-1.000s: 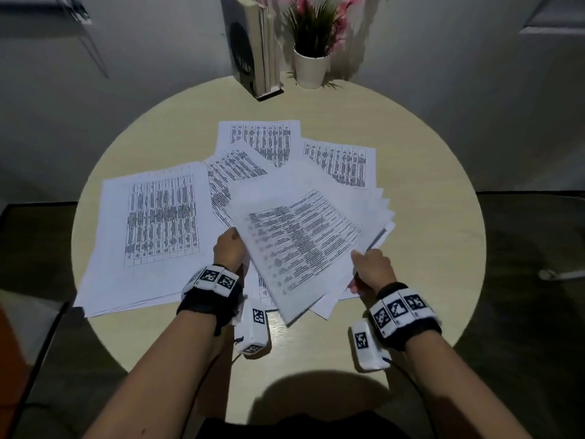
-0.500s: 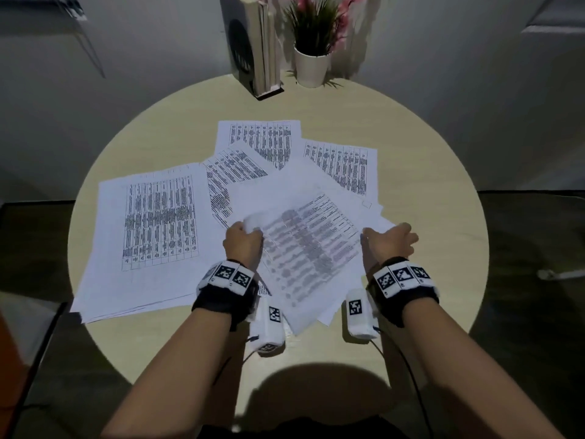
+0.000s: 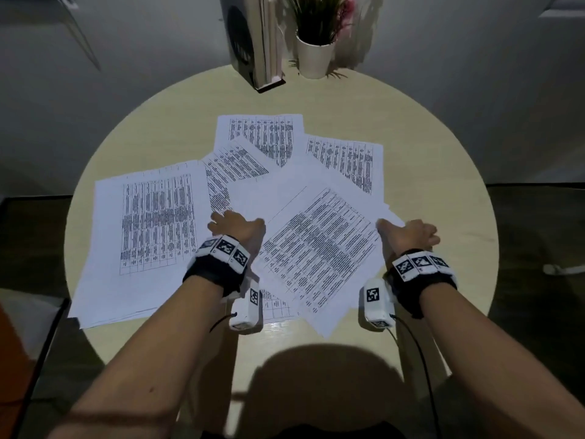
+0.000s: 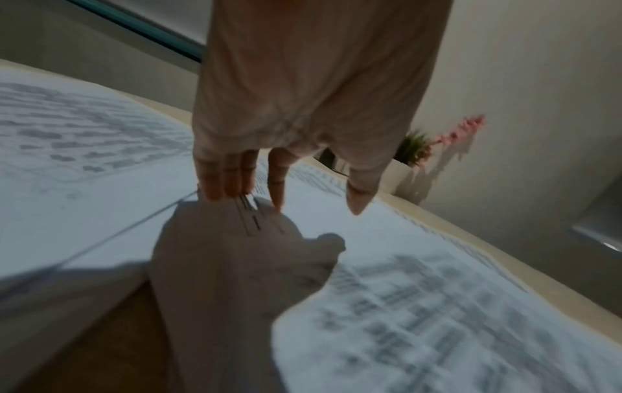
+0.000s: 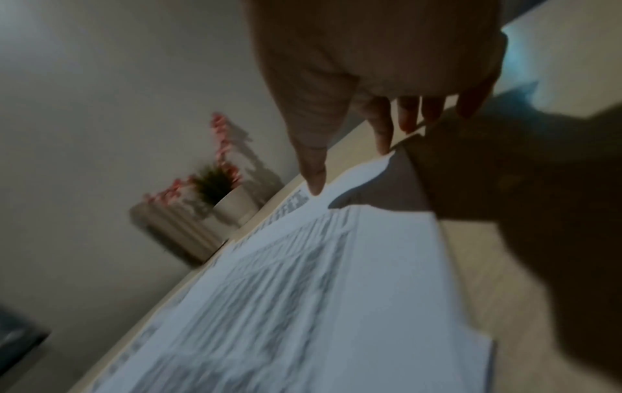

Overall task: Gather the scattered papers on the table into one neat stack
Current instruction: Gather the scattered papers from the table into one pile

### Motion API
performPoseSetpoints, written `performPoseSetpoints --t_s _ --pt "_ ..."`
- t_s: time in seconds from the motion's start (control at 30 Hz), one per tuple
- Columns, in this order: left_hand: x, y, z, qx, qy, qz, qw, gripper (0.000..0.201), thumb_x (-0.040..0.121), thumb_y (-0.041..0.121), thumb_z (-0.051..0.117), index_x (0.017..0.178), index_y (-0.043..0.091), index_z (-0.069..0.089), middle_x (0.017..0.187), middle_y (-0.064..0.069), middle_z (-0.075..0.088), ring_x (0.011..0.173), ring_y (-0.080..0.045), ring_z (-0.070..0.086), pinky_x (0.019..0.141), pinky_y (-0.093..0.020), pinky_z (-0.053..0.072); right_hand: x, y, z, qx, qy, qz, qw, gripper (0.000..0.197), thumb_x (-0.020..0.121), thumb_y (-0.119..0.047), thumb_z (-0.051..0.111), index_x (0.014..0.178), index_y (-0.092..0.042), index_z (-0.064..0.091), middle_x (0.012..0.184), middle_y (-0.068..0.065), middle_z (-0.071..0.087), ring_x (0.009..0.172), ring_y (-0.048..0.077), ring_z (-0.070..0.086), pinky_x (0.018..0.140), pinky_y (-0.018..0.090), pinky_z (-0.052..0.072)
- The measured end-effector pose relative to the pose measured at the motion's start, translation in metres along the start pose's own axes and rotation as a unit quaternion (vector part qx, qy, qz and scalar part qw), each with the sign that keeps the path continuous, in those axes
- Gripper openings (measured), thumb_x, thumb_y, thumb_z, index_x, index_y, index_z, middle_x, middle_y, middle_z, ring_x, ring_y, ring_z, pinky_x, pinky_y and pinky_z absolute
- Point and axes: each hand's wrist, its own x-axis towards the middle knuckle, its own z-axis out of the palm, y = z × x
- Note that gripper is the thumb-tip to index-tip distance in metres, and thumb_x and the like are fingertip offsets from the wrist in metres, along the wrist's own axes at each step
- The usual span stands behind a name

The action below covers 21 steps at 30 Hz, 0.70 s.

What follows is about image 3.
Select cream upright book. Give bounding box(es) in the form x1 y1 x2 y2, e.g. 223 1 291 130
258 0 286 85

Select black wristband with markers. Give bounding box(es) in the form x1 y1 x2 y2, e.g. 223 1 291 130
386 249 459 319
182 234 252 298

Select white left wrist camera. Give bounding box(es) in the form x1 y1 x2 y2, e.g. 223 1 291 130
228 283 262 333

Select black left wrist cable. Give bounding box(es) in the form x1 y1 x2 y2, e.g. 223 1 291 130
209 312 238 334

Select orange and white chair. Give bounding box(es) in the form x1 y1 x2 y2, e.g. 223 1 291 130
0 287 72 439

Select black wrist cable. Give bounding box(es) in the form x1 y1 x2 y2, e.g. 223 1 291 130
388 315 442 439
209 312 238 334

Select printed paper sheet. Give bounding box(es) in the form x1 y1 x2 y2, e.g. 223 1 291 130
227 155 406 338

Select round beige table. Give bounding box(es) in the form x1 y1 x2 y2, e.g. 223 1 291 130
63 63 500 439

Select person's left forearm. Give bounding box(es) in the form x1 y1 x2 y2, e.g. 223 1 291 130
48 276 225 439

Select white plant pot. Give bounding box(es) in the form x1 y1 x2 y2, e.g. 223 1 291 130
296 34 336 80

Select black bookend base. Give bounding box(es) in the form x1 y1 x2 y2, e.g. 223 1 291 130
255 77 288 93

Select printed papers pile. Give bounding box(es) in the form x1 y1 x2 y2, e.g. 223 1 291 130
200 113 385 323

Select person's right hand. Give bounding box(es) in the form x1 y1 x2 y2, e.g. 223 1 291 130
375 218 441 270

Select white plastic tube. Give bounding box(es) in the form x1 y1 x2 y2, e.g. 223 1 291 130
542 263 585 276

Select printed paper sheets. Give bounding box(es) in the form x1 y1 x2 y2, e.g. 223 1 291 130
67 160 215 330

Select person's left hand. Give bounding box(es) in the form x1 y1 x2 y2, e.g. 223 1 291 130
208 210 267 270

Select black left wristband with markers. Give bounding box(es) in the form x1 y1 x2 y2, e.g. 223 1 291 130
182 234 252 298

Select grey window frame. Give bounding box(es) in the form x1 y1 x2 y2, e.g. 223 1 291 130
0 0 102 71

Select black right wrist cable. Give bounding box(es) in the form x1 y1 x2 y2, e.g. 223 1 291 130
388 315 442 439

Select green artificial plant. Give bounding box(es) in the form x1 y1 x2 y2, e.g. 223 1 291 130
285 0 353 46

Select black right wristband with markers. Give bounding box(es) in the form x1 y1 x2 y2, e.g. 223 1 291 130
386 249 459 319

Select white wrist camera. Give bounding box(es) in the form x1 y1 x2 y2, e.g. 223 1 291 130
363 277 397 330
228 283 262 333

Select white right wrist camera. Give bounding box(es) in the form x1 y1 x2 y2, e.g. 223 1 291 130
363 277 397 330

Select person's right forearm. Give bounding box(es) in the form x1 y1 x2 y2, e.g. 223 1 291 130
418 283 585 439

